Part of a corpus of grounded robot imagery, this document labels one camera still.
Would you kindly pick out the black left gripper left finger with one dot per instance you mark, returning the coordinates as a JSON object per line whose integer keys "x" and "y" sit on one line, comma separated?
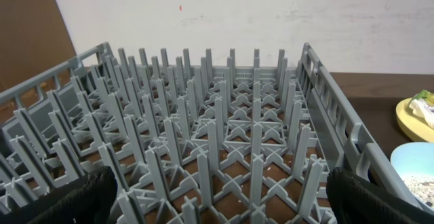
{"x": 88, "y": 199}

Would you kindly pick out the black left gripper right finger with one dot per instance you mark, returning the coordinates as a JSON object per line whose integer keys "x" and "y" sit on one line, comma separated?
{"x": 355, "y": 200}

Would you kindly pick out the light blue bowl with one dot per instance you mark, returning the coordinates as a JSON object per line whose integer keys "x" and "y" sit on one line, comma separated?
{"x": 414, "y": 158}

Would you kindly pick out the rice food waste pile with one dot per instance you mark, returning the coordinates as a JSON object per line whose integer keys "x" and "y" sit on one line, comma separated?
{"x": 421, "y": 186}

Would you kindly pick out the yellow plate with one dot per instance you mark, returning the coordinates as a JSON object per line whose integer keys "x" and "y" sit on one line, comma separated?
{"x": 412, "y": 126}

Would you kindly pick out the green snack wrapper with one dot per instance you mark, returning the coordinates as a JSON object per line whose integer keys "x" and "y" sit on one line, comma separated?
{"x": 426, "y": 95}

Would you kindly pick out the grey dish rack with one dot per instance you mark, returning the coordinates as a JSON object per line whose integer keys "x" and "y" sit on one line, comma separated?
{"x": 189, "y": 144}

